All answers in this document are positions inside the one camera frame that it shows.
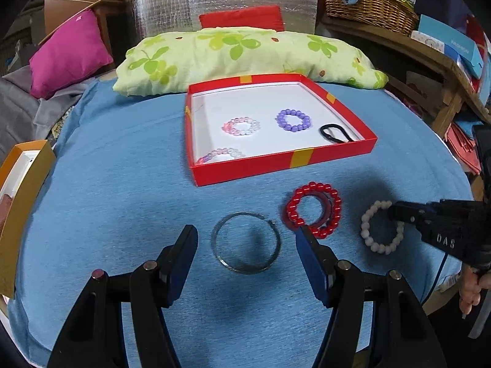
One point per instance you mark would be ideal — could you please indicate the green clover print pillow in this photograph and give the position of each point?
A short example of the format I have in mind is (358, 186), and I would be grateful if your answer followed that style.
(230, 53)

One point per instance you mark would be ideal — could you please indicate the wicker basket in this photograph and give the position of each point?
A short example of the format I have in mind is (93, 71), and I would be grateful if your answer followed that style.
(368, 7)

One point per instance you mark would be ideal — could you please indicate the person's right hand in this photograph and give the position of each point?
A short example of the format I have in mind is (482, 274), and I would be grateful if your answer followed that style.
(470, 287)

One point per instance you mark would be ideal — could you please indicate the wooden shelf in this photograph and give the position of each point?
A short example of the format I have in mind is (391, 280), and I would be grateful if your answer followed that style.
(433, 53)

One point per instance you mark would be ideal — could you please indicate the silver bangle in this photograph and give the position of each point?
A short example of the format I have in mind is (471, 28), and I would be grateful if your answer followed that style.
(213, 243)

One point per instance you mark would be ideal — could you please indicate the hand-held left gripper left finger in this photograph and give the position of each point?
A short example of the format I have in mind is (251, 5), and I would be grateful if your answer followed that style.
(183, 264)

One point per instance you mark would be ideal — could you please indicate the red folded cloth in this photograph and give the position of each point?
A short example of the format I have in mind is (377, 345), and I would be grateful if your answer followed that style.
(464, 149)

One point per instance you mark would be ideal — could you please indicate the magenta cushion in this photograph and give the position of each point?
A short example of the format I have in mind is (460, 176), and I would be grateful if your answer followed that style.
(69, 53)

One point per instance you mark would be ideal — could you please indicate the grey cloth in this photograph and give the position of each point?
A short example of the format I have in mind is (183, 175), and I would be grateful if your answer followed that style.
(23, 115)

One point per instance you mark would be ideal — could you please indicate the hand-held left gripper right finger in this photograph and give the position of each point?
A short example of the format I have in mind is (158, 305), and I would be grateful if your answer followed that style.
(312, 264)

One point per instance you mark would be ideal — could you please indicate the silver foil insulation sheet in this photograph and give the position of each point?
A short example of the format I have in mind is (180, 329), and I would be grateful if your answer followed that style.
(165, 4)

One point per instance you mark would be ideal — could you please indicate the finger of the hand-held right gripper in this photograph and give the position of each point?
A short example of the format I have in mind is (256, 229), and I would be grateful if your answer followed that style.
(406, 211)

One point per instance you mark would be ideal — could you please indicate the wooden chair frame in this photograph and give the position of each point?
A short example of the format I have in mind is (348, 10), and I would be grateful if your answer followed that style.
(103, 19)

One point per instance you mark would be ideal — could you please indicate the orange cardboard box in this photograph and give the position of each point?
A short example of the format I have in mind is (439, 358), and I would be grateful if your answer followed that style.
(34, 184)

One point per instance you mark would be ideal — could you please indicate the light blue box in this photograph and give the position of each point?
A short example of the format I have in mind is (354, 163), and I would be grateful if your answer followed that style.
(448, 34)

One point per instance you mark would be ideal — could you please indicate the red cushion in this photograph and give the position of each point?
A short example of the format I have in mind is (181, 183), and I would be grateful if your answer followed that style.
(245, 17)

